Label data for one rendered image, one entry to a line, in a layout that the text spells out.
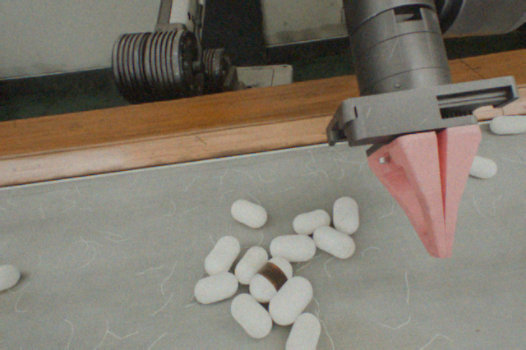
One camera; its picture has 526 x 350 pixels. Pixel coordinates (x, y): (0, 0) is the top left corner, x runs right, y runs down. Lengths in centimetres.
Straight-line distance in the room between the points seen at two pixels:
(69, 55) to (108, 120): 215
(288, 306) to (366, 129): 13
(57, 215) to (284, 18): 209
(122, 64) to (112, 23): 182
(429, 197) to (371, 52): 10
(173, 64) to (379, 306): 48
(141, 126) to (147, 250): 18
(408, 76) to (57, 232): 34
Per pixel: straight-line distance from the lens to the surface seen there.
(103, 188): 42
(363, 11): 26
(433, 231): 24
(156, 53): 63
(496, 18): 31
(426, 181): 22
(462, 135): 23
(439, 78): 24
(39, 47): 269
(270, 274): 27
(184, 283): 30
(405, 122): 22
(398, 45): 24
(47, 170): 47
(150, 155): 42
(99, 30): 251
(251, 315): 26
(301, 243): 28
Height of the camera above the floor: 99
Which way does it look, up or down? 41 degrees down
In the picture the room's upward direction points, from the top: 8 degrees counter-clockwise
